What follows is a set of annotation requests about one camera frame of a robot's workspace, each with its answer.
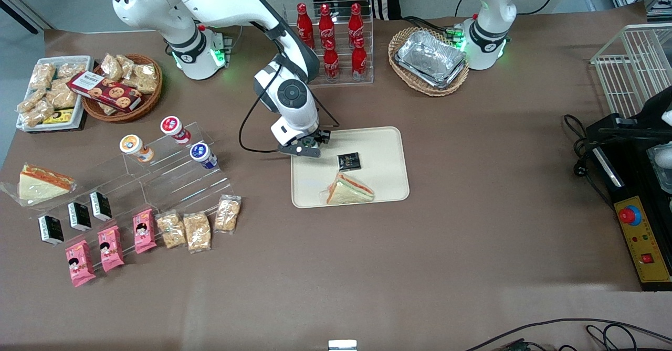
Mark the stacked aluminium foil containers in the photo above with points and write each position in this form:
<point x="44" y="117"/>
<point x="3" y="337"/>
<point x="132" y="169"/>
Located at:
<point x="430" y="57"/>

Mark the red cookie box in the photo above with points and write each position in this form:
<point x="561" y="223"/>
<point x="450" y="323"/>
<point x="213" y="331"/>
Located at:
<point x="105" y="91"/>

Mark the small white box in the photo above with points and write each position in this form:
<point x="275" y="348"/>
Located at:
<point x="342" y="345"/>

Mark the white rectangular snack tray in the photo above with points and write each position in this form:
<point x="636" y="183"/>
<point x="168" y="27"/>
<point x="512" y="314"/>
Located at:
<point x="84" y="91"/>

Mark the light tan wicker basket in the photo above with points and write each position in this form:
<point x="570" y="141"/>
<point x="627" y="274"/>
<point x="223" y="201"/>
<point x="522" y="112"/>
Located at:
<point x="436" y="91"/>

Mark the dark brown wicker basket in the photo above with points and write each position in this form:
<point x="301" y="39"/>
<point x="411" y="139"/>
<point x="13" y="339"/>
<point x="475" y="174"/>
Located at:
<point x="152" y="102"/>

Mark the beige plastic tray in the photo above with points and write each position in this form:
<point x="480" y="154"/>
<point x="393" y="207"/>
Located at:
<point x="378" y="151"/>

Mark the red cola bottle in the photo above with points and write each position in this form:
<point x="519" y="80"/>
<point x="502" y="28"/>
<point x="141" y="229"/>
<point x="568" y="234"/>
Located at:
<point x="331" y="65"/>
<point x="355" y="23"/>
<point x="359" y="61"/>
<point x="303" y="23"/>
<point x="326" y="24"/>

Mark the black and yellow control box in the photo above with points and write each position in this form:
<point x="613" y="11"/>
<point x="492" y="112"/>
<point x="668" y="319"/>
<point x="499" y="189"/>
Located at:
<point x="643" y="246"/>

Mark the clear acrylic bottle rack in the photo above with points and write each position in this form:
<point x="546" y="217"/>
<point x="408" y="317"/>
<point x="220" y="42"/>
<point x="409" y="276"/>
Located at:
<point x="346" y="78"/>

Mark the red gum bottle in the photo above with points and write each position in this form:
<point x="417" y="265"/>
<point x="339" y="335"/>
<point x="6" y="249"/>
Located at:
<point x="170" y="126"/>

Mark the yellow snack packet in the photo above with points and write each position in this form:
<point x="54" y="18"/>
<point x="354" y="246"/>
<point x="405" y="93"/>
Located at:
<point x="59" y="116"/>

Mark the plastic wrapped triangle sandwich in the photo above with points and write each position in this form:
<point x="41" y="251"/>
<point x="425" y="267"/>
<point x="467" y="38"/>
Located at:
<point x="349" y="191"/>
<point x="39" y="185"/>

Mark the clear acrylic stepped stand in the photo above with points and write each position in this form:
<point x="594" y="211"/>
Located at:
<point x="178" y="183"/>

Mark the pink cartoon snack packet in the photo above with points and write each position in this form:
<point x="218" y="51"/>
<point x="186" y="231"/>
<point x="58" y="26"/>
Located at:
<point x="80" y="263"/>
<point x="110" y="248"/>
<point x="144" y="231"/>

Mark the clear-wrapped puffed rice bar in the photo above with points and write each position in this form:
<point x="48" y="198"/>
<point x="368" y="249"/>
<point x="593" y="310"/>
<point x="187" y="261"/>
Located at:
<point x="30" y="100"/>
<point x="71" y="69"/>
<point x="35" y="116"/>
<point x="127" y="63"/>
<point x="43" y="75"/>
<point x="228" y="214"/>
<point x="170" y="229"/>
<point x="197" y="232"/>
<point x="112" y="66"/>
<point x="62" y="98"/>
<point x="146" y="78"/>

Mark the orange gum bottle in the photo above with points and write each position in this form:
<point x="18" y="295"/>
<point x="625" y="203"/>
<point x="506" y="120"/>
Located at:
<point x="131" y="144"/>

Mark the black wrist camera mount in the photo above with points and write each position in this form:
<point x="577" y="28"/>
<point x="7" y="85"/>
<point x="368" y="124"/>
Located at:
<point x="287" y="149"/>

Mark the red emergency stop button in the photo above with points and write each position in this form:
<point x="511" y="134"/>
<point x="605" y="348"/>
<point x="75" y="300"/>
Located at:
<point x="629" y="215"/>

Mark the blue gum bottle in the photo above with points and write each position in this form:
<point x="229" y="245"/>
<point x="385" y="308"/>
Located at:
<point x="201" y="152"/>

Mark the black and white snack box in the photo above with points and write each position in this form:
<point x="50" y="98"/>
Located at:
<point x="100" y="206"/>
<point x="80" y="216"/>
<point x="51" y="229"/>

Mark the small black square packet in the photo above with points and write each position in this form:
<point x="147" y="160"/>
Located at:
<point x="349" y="161"/>

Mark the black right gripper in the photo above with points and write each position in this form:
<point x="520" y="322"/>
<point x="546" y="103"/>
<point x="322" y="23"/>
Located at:
<point x="321" y="136"/>

